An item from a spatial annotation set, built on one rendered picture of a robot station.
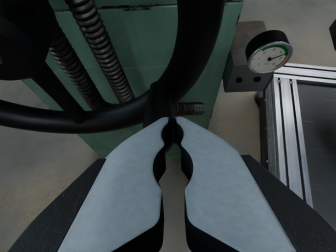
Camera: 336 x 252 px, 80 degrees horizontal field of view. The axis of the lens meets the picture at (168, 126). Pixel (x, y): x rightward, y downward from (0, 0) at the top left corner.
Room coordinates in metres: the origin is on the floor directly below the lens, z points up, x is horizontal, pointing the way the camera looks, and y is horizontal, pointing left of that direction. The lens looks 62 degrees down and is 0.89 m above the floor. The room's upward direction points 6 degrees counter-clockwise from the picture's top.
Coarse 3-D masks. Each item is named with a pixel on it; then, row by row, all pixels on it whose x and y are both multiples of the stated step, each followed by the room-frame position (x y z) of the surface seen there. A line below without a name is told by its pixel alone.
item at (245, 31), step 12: (240, 24) 0.36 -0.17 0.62; (252, 24) 0.35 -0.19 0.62; (264, 24) 0.35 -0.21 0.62; (240, 36) 0.32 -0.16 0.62; (252, 36) 0.32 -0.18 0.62; (240, 48) 0.29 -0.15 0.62; (228, 60) 0.28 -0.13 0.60; (240, 60) 0.26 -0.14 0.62; (228, 72) 0.26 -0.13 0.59; (240, 72) 0.25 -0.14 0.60; (252, 72) 0.25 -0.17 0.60; (228, 84) 0.25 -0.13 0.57; (240, 84) 0.25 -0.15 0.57; (252, 84) 0.25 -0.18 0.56; (264, 84) 0.25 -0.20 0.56
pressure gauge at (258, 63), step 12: (264, 36) 0.24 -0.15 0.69; (276, 36) 0.23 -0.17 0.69; (252, 48) 0.23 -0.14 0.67; (264, 48) 0.22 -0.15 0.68; (276, 48) 0.22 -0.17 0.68; (288, 48) 0.22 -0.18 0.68; (252, 60) 0.22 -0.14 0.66; (264, 60) 0.22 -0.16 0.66; (276, 60) 0.22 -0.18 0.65; (288, 60) 0.22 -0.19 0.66; (264, 72) 0.22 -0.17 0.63
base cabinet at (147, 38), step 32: (64, 32) 0.31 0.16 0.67; (128, 32) 0.30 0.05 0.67; (160, 32) 0.30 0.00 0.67; (224, 32) 0.29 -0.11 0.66; (96, 64) 0.31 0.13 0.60; (128, 64) 0.30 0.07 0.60; (160, 64) 0.30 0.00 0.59; (224, 64) 0.29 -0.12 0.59; (192, 96) 0.29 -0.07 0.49; (128, 128) 0.30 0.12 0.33
